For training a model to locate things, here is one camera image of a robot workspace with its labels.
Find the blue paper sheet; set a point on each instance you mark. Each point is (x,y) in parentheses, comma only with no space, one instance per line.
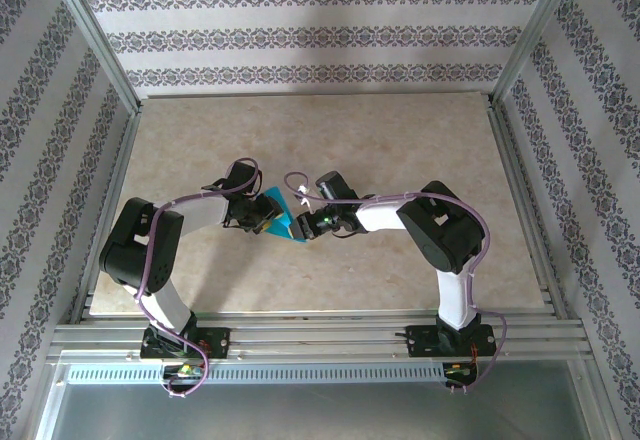
(284,227)

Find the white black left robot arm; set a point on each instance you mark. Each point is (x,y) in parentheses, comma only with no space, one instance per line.
(167,310)

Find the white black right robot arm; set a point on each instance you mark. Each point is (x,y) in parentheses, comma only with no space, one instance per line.
(455,300)

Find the grey metal sheet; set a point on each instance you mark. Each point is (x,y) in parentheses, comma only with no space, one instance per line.
(320,415)

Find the small electronics board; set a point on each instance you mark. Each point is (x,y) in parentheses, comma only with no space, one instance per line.
(457,371)
(185,371)

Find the aluminium rail under arm bases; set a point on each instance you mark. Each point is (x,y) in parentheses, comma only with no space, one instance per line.
(320,340)

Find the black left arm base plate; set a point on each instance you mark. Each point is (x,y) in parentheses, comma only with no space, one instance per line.
(220,342)

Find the thin aluminium rail at wall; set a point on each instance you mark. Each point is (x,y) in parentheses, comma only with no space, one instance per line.
(320,95)

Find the aluminium side rail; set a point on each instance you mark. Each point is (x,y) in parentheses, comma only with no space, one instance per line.
(107,210)
(514,160)

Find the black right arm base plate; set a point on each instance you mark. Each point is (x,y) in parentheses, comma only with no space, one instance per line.
(417,340)

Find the aluminium frame post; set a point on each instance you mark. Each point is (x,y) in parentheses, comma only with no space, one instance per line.
(534,35)
(98,40)

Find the aluminium lower frame bar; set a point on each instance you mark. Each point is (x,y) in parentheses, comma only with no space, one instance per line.
(600,405)
(50,405)

